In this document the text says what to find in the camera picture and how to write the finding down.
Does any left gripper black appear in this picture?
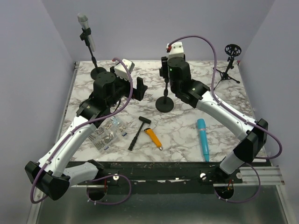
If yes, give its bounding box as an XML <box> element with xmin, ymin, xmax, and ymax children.
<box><xmin>107</xmin><ymin>67</ymin><xmax>147</xmax><ymax>108</ymax></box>

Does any blue microphone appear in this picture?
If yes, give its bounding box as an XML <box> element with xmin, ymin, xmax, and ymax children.
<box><xmin>197</xmin><ymin>119</ymin><xmax>209</xmax><ymax>162</ymax></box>

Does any black tripod shock-mount stand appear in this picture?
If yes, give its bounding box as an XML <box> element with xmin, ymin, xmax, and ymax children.
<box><xmin>214</xmin><ymin>44</ymin><xmax>242</xmax><ymax>90</ymax></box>

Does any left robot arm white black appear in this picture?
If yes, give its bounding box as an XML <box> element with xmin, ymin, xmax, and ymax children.
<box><xmin>25</xmin><ymin>70</ymin><xmax>148</xmax><ymax>203</ymax></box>

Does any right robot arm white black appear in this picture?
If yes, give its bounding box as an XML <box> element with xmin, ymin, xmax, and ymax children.
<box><xmin>160</xmin><ymin>56</ymin><xmax>268</xmax><ymax>183</ymax></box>

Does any grey microphone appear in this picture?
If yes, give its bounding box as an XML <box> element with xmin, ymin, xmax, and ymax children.
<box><xmin>77</xmin><ymin>13</ymin><xmax>95</xmax><ymax>52</ymax></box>

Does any orange utility knife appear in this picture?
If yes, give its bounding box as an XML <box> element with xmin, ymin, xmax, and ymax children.
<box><xmin>144</xmin><ymin>128</ymin><xmax>163</xmax><ymax>151</ymax></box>

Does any clear plastic screw box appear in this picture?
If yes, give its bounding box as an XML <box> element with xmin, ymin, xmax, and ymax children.
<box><xmin>88</xmin><ymin>116</ymin><xmax>128</xmax><ymax>151</ymax></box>

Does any black hammer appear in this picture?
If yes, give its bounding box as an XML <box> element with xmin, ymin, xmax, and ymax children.
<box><xmin>128</xmin><ymin>116</ymin><xmax>151</xmax><ymax>151</ymax></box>

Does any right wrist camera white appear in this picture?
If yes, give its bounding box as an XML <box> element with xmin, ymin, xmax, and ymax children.
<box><xmin>166</xmin><ymin>42</ymin><xmax>184</xmax><ymax>59</ymax></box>

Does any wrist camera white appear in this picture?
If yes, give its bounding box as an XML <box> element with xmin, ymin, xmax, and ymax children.
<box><xmin>114</xmin><ymin>59</ymin><xmax>135</xmax><ymax>81</ymax></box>
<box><xmin>166</xmin><ymin>42</ymin><xmax>184</xmax><ymax>59</ymax></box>

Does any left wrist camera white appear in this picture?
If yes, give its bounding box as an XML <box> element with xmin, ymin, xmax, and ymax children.
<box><xmin>114</xmin><ymin>59</ymin><xmax>135</xmax><ymax>81</ymax></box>

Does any black front mounting rail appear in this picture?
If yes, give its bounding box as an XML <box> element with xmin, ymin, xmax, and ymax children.
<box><xmin>79</xmin><ymin>161</ymin><xmax>242</xmax><ymax>195</ymax></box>

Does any aluminium frame profile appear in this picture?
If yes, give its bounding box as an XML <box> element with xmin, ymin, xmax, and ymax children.
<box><xmin>240</xmin><ymin>167</ymin><xmax>285</xmax><ymax>186</ymax></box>

